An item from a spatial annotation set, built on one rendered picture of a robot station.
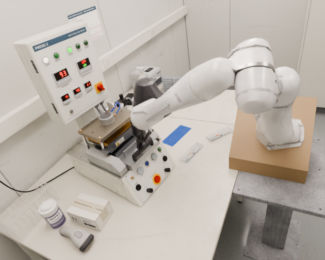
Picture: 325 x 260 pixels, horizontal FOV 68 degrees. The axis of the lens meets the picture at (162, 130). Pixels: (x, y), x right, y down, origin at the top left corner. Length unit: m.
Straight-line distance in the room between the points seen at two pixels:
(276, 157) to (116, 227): 0.86
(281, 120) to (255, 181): 0.52
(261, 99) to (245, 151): 0.71
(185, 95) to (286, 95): 0.29
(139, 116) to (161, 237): 0.58
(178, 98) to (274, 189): 0.78
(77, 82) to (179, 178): 0.75
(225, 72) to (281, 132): 0.38
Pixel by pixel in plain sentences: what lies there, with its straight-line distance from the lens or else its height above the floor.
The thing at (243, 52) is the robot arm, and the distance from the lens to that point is 0.73.
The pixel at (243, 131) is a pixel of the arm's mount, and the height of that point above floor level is 0.94.
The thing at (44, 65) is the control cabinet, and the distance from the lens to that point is 1.23.
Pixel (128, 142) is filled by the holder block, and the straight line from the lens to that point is 1.31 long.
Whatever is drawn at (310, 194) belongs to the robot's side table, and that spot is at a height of 0.75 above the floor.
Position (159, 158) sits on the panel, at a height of 0.86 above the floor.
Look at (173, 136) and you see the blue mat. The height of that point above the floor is 0.75.
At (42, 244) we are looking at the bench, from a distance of 1.41.
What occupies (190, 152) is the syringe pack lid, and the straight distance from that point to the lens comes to 1.50.
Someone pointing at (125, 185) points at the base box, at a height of 0.89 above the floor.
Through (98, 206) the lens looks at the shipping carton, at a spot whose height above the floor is 0.84.
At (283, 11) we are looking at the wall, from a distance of 3.33.
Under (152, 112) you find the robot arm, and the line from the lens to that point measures 0.83.
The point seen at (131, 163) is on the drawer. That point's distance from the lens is 1.22.
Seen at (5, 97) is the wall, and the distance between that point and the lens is 1.58.
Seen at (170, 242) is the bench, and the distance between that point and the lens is 1.18.
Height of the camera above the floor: 1.77
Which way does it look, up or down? 35 degrees down
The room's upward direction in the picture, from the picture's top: 11 degrees counter-clockwise
